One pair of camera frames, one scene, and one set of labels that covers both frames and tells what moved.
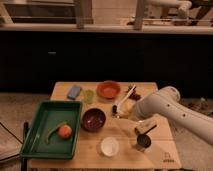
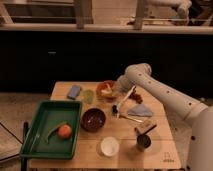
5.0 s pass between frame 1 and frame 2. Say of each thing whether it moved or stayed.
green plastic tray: stayed
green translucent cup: stayed
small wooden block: stayed
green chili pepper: stayed
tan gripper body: moved
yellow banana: moved
